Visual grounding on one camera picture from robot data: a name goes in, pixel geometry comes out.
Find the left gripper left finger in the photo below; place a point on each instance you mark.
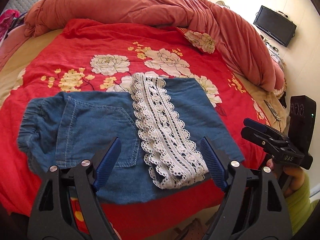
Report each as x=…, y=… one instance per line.
x=52, y=216

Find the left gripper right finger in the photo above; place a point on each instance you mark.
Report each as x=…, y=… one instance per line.
x=253, y=206

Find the blue denim lace-trimmed pants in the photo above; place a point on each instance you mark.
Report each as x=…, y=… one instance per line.
x=67, y=128

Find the green sleeve right forearm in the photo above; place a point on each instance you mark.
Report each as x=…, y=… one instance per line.
x=297, y=197

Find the black flat television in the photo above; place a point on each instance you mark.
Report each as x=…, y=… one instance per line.
x=276, y=26

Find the red floral bedsheet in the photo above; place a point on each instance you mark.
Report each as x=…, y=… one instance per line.
x=89, y=56

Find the pink-red quilted comforter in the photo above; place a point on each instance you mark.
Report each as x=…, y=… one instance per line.
x=239, y=43

